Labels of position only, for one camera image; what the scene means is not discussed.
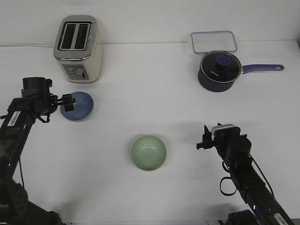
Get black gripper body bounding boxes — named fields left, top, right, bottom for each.
left=213, top=127, right=251, bottom=165
left=22, top=77, right=58, bottom=116

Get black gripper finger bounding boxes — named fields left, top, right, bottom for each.
left=64, top=104, right=74, bottom=112
left=202, top=125, right=212, bottom=142
left=196, top=142, right=215, bottom=150
left=61, top=94, right=75, bottom=104

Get blue bowl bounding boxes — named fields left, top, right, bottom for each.
left=60, top=91, right=94, bottom=122

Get green bowl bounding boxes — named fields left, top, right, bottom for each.
left=131, top=135, right=167, bottom=171

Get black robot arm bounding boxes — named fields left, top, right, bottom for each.
left=0, top=77, right=75, bottom=225
left=196, top=124, right=294, bottom=225

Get dark blue saucepan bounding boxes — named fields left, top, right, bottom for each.
left=198, top=64, right=285, bottom=92

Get silver two-slot toaster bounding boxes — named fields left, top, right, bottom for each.
left=53, top=15, right=103, bottom=83

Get glass pot lid blue knob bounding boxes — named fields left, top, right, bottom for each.
left=200, top=51, right=242, bottom=83

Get clear container with blue rim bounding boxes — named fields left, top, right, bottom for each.
left=191, top=31, right=238, bottom=54

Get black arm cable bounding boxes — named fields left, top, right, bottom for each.
left=0, top=110, right=51, bottom=188
left=219, top=156, right=275, bottom=197

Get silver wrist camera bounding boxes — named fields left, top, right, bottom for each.
left=211, top=124, right=239, bottom=140

